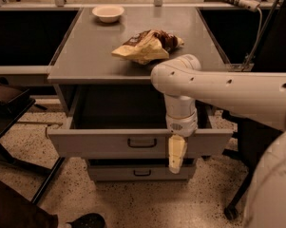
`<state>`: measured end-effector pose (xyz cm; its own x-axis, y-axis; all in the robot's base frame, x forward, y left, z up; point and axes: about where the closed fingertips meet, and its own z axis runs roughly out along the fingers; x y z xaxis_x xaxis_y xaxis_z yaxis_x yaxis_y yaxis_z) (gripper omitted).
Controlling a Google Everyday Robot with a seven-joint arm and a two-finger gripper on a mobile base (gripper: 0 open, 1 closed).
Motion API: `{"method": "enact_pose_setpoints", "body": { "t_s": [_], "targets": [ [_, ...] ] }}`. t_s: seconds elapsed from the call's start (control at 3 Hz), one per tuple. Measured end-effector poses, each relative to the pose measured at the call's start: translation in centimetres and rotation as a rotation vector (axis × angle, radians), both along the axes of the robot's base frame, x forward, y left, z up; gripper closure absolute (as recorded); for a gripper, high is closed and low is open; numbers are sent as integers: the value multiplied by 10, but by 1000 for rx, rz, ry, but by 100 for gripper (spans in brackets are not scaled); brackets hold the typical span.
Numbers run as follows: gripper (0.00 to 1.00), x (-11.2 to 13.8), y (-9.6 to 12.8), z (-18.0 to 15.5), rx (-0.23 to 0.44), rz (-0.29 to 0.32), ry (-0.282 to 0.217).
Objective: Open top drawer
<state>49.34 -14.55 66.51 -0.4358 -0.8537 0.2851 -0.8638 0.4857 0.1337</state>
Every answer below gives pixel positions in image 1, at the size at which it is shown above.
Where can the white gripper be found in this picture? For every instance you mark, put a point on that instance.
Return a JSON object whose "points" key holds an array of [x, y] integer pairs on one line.
{"points": [[182, 125]]}

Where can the grey top drawer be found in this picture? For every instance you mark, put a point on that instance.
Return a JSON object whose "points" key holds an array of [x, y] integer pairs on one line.
{"points": [[132, 143]]}

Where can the grey drawer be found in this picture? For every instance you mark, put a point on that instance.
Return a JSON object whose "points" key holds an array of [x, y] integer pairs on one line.
{"points": [[132, 143], [139, 173]]}

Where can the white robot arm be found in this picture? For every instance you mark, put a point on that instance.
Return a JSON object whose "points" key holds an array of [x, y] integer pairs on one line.
{"points": [[258, 96]]}

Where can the grey drawer cabinet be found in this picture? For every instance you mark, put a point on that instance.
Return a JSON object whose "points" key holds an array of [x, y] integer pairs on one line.
{"points": [[105, 92]]}

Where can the grey bottom drawer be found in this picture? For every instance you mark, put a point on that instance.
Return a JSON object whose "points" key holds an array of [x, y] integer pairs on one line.
{"points": [[139, 173]]}

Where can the black office chair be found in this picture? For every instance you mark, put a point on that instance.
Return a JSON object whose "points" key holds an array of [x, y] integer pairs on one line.
{"points": [[251, 139]]}

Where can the yellow brown chip bag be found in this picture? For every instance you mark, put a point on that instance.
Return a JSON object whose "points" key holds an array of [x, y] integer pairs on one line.
{"points": [[147, 46]]}

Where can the black perforated shoe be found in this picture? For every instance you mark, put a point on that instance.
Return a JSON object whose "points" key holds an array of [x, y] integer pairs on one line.
{"points": [[91, 220]]}

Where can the white bowl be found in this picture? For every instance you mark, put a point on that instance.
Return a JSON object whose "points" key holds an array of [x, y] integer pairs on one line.
{"points": [[108, 13]]}

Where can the dark box on table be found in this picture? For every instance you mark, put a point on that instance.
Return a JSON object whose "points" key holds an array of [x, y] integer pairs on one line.
{"points": [[12, 97]]}

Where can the brown trouser leg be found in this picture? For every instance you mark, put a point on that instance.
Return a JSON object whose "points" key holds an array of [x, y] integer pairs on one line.
{"points": [[18, 212]]}

